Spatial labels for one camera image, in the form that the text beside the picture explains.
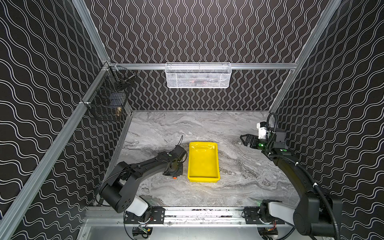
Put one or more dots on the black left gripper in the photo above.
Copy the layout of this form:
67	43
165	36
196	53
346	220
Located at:
171	171

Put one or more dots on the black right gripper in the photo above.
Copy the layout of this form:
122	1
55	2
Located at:
252	141

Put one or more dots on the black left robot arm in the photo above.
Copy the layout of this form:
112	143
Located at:
120	188

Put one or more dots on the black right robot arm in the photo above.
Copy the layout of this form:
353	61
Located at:
317	214

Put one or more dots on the yellow plastic bin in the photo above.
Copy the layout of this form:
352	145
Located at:
203	165

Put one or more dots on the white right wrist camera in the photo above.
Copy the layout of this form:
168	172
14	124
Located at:
262	130

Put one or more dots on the black left mount plate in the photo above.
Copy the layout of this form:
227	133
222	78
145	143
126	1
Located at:
153	215

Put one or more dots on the black mount plate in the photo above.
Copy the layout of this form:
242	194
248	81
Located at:
153	215
255	216

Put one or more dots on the black right mount plate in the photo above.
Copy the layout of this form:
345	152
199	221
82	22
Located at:
255	216

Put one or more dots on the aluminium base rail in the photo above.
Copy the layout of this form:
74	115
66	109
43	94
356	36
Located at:
177	217

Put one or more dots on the white wire mesh basket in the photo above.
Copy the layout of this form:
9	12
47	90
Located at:
197	75

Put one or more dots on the black wire basket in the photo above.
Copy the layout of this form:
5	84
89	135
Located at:
108	101

